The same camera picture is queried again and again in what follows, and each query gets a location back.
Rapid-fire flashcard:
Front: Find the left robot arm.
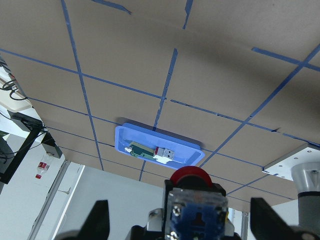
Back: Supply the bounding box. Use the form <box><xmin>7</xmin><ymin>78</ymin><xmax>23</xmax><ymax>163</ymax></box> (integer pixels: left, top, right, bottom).
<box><xmin>127</xmin><ymin>162</ymin><xmax>320</xmax><ymax>240</ymax></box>

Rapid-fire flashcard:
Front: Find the white circuit breaker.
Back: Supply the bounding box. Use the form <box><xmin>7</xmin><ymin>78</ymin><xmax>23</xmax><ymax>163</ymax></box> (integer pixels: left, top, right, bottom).
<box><xmin>152</xmin><ymin>146</ymin><xmax>175</xmax><ymax>164</ymax></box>

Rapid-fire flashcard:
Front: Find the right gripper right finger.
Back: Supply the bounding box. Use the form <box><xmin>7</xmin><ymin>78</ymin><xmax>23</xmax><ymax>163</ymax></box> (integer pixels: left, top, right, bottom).
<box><xmin>250</xmin><ymin>197</ymin><xmax>320</xmax><ymax>240</ymax></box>

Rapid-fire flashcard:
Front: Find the green switch module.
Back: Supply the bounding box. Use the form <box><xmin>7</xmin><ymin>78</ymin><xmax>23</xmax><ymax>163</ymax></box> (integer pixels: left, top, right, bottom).
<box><xmin>124</xmin><ymin>141</ymin><xmax>155</xmax><ymax>160</ymax></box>

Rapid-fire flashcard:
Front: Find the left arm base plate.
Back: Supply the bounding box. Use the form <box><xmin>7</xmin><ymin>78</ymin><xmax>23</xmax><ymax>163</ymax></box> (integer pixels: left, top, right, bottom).
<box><xmin>262</xmin><ymin>143</ymin><xmax>320</xmax><ymax>181</ymax></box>

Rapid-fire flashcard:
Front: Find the blue plastic tray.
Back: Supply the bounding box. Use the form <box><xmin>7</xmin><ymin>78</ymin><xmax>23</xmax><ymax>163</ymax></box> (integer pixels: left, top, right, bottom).
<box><xmin>115</xmin><ymin>123</ymin><xmax>205</xmax><ymax>170</ymax></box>

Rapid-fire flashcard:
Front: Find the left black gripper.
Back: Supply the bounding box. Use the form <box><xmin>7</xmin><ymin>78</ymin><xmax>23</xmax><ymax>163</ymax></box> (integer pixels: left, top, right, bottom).
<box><xmin>124</xmin><ymin>207</ymin><xmax>236</xmax><ymax>240</ymax></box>

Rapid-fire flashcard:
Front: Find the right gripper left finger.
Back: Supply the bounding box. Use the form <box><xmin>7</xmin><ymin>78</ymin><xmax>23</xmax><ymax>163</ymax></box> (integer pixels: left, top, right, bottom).
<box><xmin>56</xmin><ymin>200</ymin><xmax>110</xmax><ymax>240</ymax></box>

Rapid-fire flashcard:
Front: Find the plastic drink bottle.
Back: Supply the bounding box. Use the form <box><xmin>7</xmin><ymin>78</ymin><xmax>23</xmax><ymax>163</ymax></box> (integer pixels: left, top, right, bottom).
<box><xmin>35</xmin><ymin>152</ymin><xmax>53</xmax><ymax>179</ymax></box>

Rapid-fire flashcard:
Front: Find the red emergency stop button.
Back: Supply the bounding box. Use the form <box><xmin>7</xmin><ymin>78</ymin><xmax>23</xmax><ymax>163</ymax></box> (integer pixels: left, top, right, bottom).
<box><xmin>162</xmin><ymin>166</ymin><xmax>229</xmax><ymax>240</ymax></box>

